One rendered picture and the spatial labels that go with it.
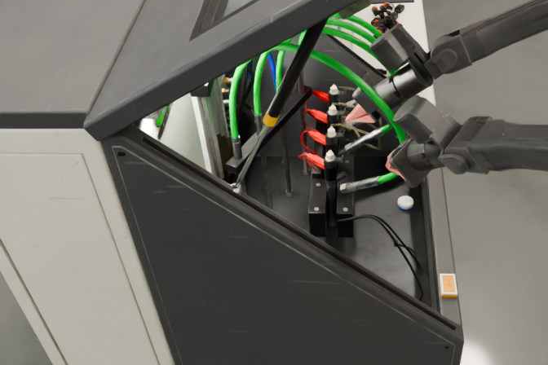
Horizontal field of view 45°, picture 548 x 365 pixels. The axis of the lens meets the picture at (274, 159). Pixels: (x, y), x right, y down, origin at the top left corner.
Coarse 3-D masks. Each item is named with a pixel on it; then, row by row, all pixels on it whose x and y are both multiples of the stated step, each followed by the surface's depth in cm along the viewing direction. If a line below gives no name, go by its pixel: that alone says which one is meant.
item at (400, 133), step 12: (276, 48) 119; (288, 48) 118; (324, 60) 115; (240, 72) 127; (348, 72) 115; (360, 84) 115; (372, 96) 115; (384, 108) 116; (396, 132) 118; (384, 180) 127
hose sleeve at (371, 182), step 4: (376, 176) 128; (360, 180) 131; (364, 180) 130; (368, 180) 129; (372, 180) 128; (376, 180) 128; (348, 184) 133; (352, 184) 132; (356, 184) 131; (360, 184) 130; (364, 184) 130; (368, 184) 129; (372, 184) 129; (376, 184) 128; (380, 184) 128; (348, 188) 133; (352, 188) 132; (356, 188) 132; (360, 188) 131
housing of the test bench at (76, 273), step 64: (64, 0) 121; (128, 0) 119; (0, 64) 106; (64, 64) 104; (0, 128) 99; (64, 128) 97; (0, 192) 108; (64, 192) 107; (0, 256) 120; (64, 256) 118; (128, 256) 116; (64, 320) 132; (128, 320) 130
